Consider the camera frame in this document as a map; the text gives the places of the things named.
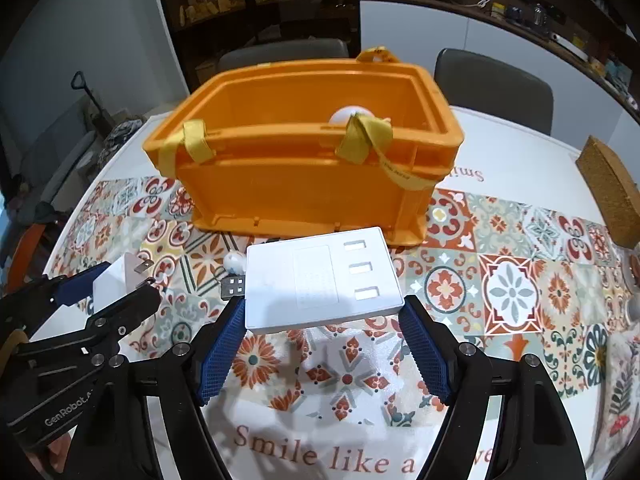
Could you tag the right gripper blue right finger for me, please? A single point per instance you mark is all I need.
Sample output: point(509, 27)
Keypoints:
point(430, 345)

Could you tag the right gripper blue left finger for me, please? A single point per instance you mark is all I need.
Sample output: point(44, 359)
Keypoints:
point(216, 345)

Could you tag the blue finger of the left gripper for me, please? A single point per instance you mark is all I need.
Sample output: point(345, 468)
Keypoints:
point(108, 326)
point(69, 290)

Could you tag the small white charger cube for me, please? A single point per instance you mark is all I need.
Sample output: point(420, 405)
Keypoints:
point(119, 279)

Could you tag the white robot figurine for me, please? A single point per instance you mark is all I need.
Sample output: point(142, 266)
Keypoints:
point(234, 263)

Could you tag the large white adapter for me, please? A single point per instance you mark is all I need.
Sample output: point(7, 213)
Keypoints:
point(316, 280)

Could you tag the pink round gadget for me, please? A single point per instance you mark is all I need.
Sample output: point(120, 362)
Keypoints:
point(342, 116)

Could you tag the person left hand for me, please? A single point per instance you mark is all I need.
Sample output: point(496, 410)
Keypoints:
point(50, 461)

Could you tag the patterned tile table runner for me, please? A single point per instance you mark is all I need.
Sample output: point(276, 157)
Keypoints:
point(323, 338)

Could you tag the floral cloth napkin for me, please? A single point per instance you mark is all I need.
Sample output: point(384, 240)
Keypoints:
point(619, 418)

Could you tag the orange plastic crate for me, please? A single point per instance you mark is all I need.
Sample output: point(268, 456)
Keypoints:
point(254, 148)

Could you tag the woven wicker box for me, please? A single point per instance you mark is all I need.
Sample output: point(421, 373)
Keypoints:
point(613, 190)

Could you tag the right grey chair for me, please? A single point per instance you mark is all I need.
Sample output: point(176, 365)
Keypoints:
point(478, 82)

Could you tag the grey chair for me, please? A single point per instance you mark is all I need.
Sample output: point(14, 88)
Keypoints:
point(478, 82)
point(283, 51)

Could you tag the left grey chair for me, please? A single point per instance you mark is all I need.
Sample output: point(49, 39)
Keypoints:
point(283, 51)

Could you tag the dark wooden shelf unit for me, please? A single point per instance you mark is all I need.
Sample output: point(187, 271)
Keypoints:
point(202, 31)

